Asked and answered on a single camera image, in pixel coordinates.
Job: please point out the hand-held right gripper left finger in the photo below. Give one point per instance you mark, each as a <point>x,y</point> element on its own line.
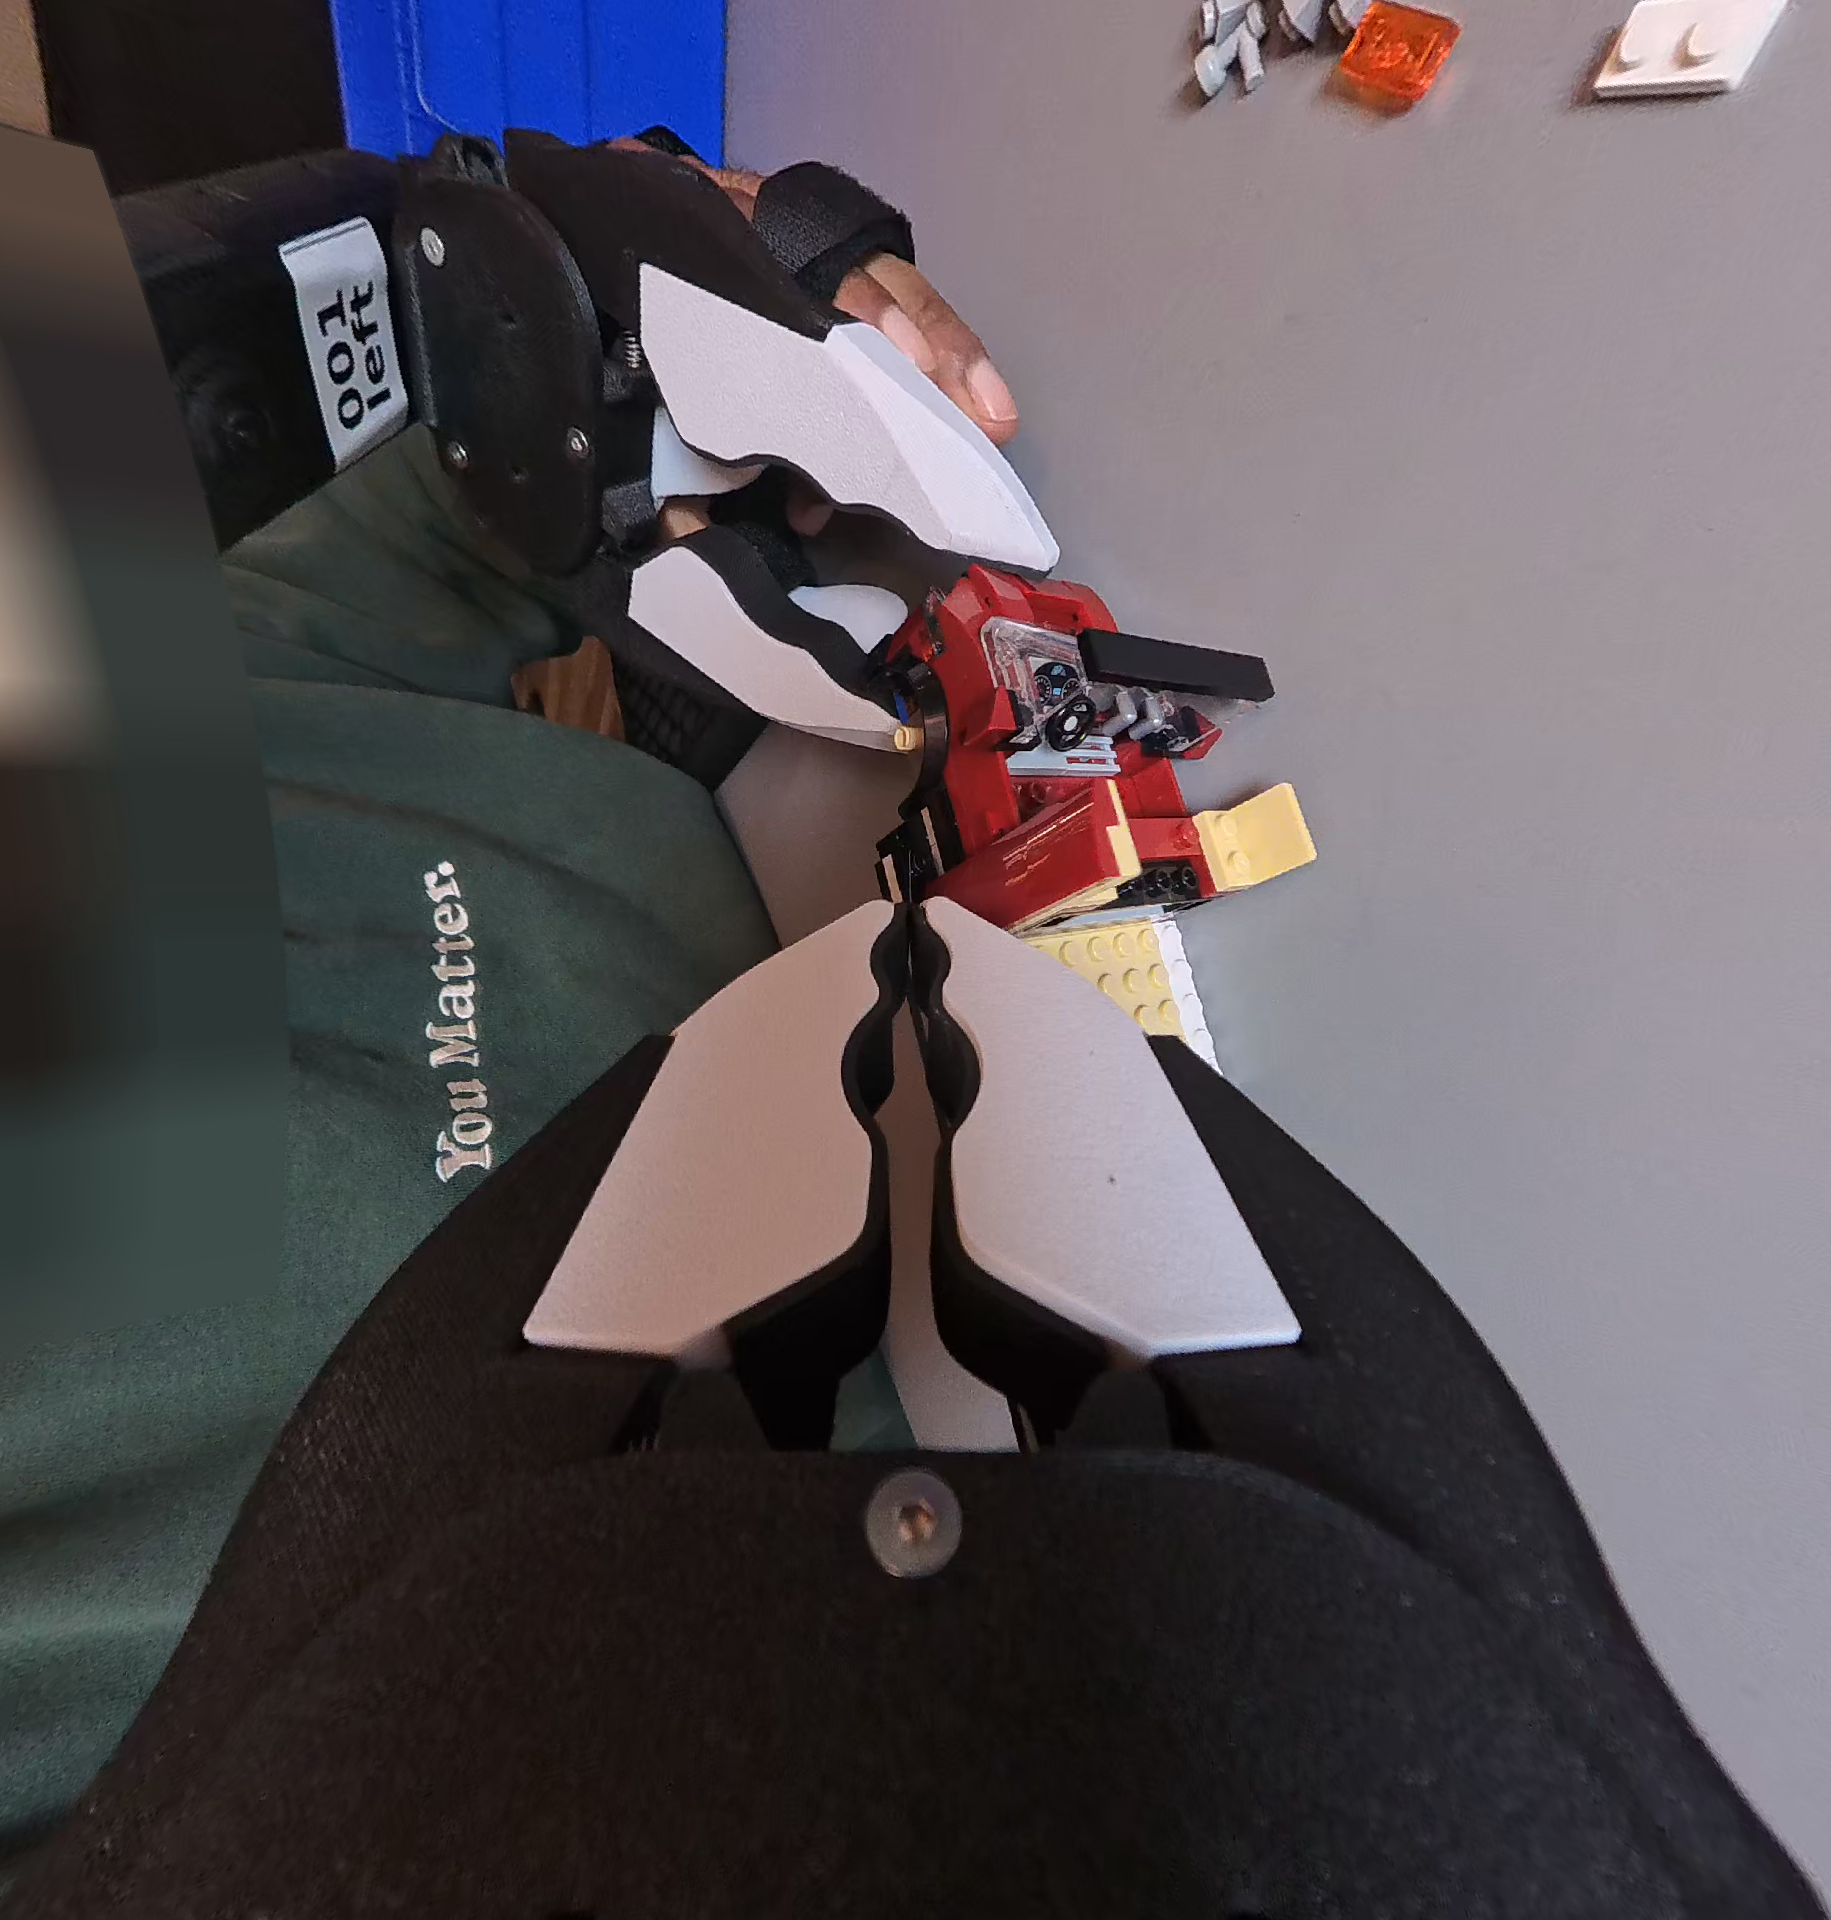
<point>721,1170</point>

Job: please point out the pile of small loose bricks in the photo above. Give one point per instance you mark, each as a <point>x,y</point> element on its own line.
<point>1246,46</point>

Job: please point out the red and tan brick truck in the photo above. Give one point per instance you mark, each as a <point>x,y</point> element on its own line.
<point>1036,721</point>

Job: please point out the small white plate brick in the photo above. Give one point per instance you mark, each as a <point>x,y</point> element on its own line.
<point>1680,51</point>

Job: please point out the green sweatshirt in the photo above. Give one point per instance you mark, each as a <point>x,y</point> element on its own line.
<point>556,901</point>

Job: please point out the orange transparent flat brick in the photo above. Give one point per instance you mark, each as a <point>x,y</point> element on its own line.
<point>1400,51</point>

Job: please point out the person's left hand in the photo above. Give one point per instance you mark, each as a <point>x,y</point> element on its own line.
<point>930,338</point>

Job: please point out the blue storage bin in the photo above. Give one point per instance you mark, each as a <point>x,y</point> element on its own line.
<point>525,75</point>

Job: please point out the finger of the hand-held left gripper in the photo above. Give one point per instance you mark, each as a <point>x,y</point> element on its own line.
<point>884,436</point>
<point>706,630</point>

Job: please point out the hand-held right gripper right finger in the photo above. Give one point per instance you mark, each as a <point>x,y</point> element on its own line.
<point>1111,1187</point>

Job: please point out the black ribbed cushion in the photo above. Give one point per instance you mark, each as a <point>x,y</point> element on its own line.
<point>690,736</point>

